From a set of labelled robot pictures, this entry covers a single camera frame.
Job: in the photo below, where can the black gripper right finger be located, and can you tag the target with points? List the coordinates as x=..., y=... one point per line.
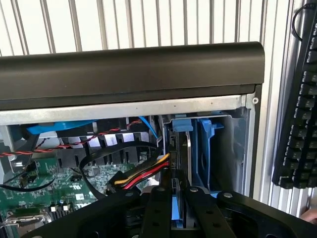
x=208, y=213

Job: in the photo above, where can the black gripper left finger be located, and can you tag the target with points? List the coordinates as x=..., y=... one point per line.
x=156, y=213

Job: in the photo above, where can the empty blue disk caddy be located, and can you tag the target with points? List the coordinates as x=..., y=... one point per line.
x=205, y=148

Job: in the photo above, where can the person's hand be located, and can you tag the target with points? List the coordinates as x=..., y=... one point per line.
x=310, y=216

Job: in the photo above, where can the blue drive caddy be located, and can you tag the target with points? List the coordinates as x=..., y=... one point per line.
x=235, y=148

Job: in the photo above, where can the green motherboard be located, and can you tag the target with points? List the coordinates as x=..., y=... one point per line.
x=74, y=183

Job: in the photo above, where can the black ribbed fan shroud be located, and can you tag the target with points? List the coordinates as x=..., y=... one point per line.
x=74, y=156

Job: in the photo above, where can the blue fan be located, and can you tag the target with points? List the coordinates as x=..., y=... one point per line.
x=62, y=125

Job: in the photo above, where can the black keyboard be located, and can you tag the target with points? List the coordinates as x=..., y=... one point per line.
x=302, y=124

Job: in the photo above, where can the CPU socket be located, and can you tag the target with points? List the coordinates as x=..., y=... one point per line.
x=24, y=219

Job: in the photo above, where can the black PC case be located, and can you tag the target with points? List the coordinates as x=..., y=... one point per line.
x=123, y=74

